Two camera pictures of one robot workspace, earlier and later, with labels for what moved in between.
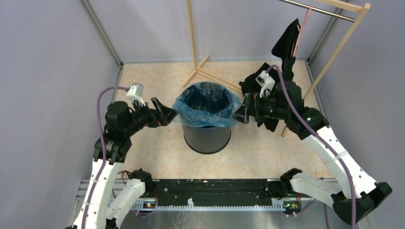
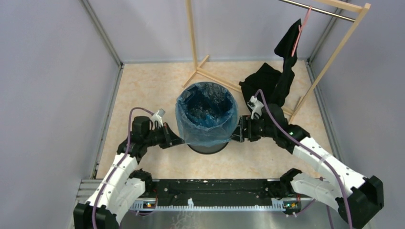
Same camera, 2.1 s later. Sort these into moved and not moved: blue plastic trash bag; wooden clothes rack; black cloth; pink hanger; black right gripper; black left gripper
Moved: black right gripper; black left gripper; blue plastic trash bag
Not moved: black cloth; wooden clothes rack; pink hanger
